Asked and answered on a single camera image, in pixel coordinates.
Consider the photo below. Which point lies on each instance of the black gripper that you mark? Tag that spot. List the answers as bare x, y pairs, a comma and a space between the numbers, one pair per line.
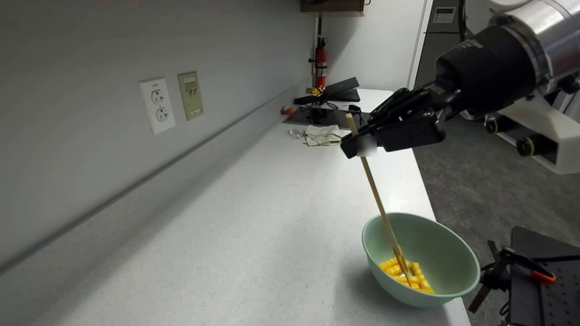
489, 69

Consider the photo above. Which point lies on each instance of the black perforated platform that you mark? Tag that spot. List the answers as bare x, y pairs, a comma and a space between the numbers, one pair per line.
544, 301

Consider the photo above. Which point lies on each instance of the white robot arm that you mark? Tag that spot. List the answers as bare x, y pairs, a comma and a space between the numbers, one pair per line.
544, 36

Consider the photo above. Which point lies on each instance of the mint green bowl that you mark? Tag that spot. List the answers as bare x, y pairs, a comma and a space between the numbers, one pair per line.
450, 254

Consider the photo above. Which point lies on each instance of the red fire extinguisher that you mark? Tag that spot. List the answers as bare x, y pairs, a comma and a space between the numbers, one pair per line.
319, 60

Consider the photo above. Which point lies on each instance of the white wall power outlet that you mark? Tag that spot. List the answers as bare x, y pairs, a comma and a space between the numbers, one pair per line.
158, 105

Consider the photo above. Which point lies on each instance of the beige cloth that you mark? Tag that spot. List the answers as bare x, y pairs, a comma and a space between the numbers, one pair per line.
319, 136

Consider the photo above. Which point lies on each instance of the wooden spatula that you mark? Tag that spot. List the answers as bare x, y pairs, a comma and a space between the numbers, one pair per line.
377, 199

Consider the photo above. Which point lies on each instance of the black wedge shaped object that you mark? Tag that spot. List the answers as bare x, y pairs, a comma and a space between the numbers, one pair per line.
341, 89

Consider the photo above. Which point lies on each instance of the beige wall switch plate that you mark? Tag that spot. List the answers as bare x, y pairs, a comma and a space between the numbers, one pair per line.
190, 94

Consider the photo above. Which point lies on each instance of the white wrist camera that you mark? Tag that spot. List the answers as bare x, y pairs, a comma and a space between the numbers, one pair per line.
544, 138

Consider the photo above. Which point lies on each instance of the yellow food pieces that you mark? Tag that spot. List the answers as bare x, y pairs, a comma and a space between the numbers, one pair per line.
422, 283

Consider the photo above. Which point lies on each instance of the small red object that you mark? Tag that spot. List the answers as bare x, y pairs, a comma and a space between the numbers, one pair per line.
288, 111

